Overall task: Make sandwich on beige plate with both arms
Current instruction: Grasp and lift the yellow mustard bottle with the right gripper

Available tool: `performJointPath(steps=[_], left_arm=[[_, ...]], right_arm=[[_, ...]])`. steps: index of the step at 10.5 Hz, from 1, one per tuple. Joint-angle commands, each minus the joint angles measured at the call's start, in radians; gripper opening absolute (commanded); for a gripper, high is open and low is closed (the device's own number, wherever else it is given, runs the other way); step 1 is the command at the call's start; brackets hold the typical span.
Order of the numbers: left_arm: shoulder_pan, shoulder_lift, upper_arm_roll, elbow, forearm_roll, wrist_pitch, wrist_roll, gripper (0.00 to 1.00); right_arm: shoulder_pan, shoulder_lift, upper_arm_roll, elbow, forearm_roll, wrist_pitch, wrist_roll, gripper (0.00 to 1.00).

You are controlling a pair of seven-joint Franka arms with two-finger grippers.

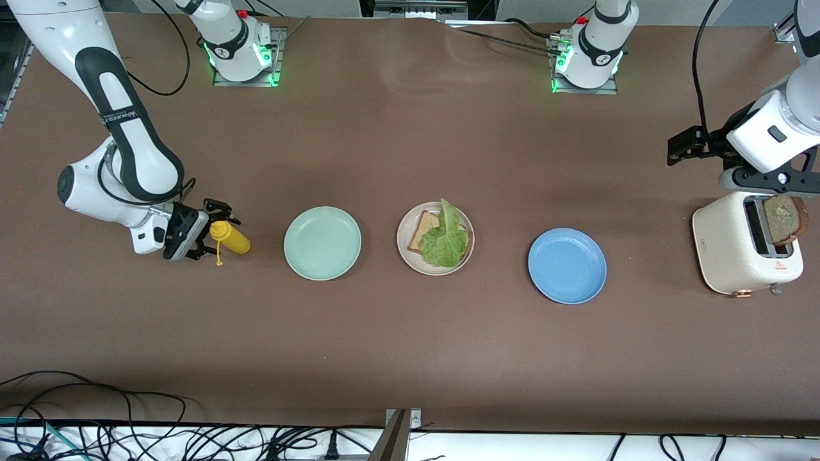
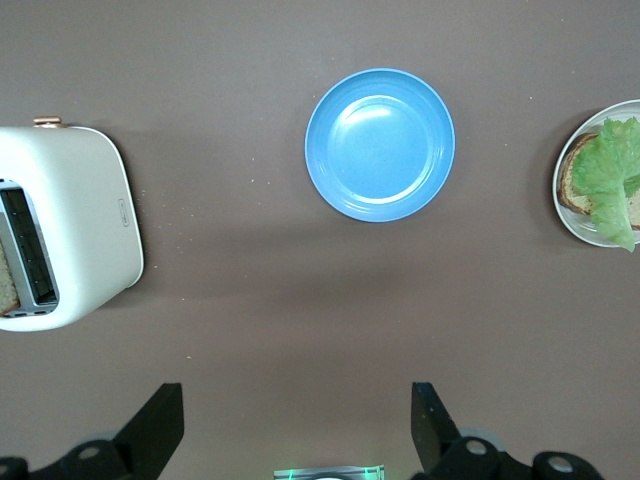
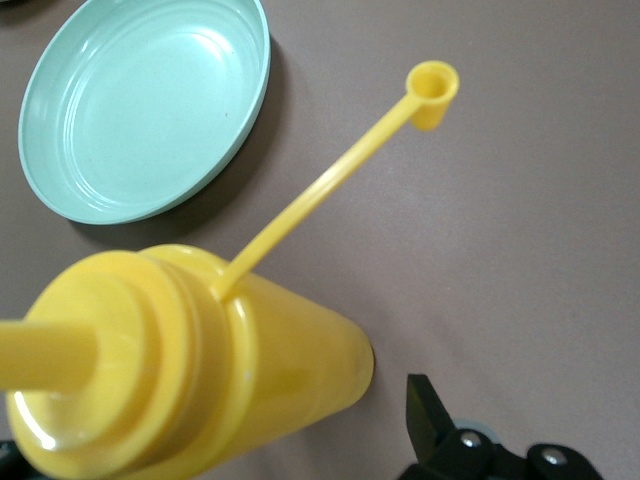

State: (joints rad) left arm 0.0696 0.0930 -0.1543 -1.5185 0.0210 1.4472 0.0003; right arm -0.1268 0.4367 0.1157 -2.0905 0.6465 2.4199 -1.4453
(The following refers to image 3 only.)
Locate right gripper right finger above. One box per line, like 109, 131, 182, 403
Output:
397, 373, 609, 480

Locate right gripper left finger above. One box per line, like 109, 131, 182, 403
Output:
0, 439, 24, 480

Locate yellow mustard squeeze bottle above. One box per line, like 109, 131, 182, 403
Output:
0, 59, 461, 480

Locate mint green plate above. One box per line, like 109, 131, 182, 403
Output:
17, 0, 273, 226

